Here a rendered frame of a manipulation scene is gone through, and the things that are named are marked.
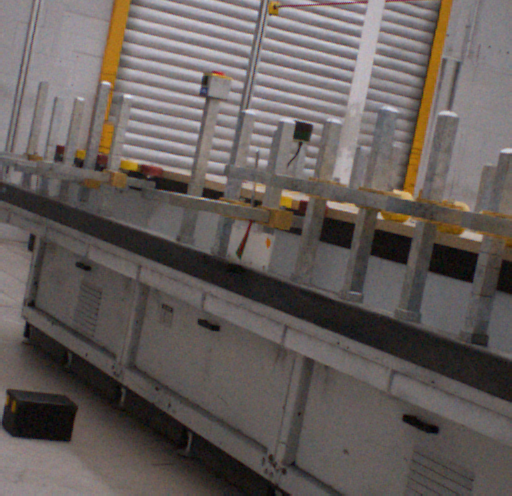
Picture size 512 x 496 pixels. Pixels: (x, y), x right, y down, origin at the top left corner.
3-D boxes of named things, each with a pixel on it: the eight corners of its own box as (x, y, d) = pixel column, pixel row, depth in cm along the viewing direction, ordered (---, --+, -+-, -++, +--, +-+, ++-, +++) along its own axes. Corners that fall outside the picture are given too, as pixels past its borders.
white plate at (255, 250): (265, 272, 349) (272, 235, 349) (224, 258, 373) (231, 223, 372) (267, 273, 350) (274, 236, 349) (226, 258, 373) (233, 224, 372)
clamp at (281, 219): (273, 227, 350) (277, 209, 349) (251, 221, 362) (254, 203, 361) (291, 231, 352) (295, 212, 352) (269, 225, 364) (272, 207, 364)
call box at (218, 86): (207, 98, 398) (212, 73, 397) (197, 97, 404) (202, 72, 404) (227, 103, 401) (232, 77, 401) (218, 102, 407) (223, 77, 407)
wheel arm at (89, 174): (37, 171, 452) (39, 159, 452) (34, 170, 455) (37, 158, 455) (153, 193, 472) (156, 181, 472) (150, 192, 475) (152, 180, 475)
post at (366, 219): (346, 306, 313) (387, 105, 310) (339, 303, 316) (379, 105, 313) (359, 308, 314) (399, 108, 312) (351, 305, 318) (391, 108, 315)
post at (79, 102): (54, 218, 513) (77, 96, 511) (51, 217, 516) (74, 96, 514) (62, 220, 515) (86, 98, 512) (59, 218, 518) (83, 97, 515)
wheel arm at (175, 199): (172, 208, 340) (175, 192, 340) (167, 207, 343) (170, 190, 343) (317, 234, 360) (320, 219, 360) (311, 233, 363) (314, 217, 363)
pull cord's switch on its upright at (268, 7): (226, 221, 629) (271, -9, 624) (213, 217, 642) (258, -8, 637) (241, 223, 633) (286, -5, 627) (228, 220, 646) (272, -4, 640)
